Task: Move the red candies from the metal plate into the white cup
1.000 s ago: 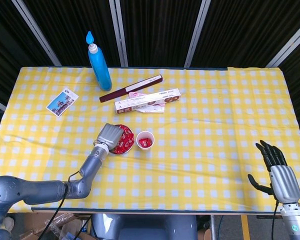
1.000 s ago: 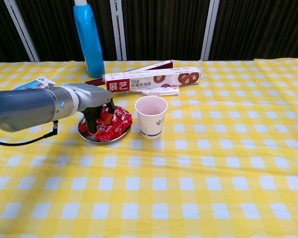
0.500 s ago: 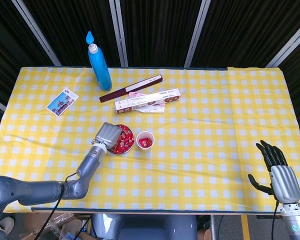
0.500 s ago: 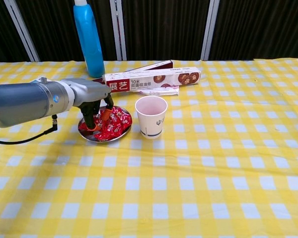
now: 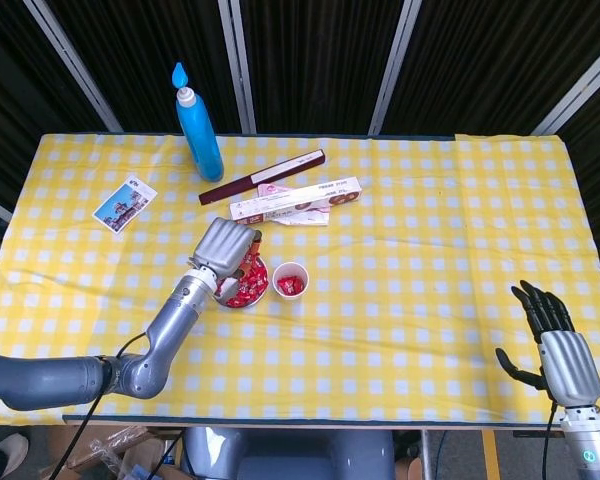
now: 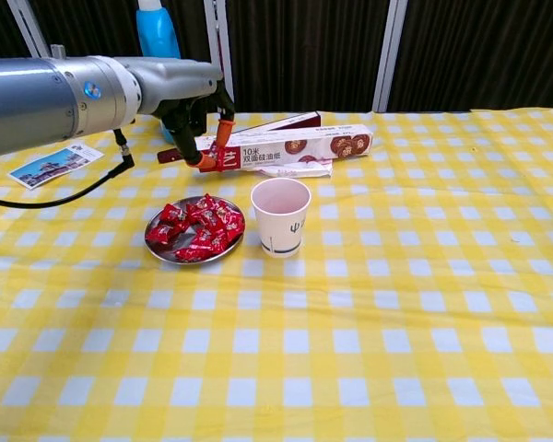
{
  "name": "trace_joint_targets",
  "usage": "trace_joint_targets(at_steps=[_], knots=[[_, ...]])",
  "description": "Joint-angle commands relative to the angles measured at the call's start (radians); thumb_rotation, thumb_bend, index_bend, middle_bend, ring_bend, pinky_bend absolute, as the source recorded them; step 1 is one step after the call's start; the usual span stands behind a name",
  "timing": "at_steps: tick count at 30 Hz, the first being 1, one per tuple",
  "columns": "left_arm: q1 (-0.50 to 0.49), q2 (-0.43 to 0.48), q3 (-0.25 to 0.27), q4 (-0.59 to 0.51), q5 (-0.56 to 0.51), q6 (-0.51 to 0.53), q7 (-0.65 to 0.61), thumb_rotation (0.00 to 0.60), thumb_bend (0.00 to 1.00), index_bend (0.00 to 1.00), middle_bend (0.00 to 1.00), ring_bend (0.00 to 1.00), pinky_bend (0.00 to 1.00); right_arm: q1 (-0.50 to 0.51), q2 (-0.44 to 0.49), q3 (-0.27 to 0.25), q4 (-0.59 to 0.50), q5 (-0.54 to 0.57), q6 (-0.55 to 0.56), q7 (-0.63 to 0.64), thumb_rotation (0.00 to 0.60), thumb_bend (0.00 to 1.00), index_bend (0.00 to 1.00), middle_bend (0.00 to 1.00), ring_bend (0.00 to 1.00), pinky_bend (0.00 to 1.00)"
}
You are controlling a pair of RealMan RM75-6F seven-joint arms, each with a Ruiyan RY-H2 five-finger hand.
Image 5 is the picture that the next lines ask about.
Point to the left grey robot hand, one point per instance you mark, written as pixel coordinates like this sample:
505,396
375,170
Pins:
225,247

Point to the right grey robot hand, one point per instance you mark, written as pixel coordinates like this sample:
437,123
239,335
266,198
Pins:
570,365

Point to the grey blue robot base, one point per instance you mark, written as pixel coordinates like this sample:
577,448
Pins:
290,455

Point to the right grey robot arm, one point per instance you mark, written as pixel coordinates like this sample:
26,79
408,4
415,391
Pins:
590,450

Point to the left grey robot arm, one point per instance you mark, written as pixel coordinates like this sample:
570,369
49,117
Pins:
170,325

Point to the round metal plate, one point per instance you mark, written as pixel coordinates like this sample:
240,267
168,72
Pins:
260,301

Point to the white paper cup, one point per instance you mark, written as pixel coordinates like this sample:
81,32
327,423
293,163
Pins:
290,269

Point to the white red baking paper box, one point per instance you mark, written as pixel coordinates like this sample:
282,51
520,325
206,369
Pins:
300,200

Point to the long dark red box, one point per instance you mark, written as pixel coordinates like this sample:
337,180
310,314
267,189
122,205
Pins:
280,168

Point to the blue plastic bottle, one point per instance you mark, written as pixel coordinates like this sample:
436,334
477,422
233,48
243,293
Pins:
200,145

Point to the photo postcard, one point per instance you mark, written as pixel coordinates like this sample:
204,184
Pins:
125,202

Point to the metal table leg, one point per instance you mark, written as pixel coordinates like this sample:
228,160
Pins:
426,455

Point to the yellow white checked tablecloth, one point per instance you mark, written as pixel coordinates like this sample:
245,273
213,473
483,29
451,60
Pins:
380,325

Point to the brown cardboard box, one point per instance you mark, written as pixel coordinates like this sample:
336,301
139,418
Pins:
130,450

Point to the white shoe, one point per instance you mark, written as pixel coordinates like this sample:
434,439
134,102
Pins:
10,450

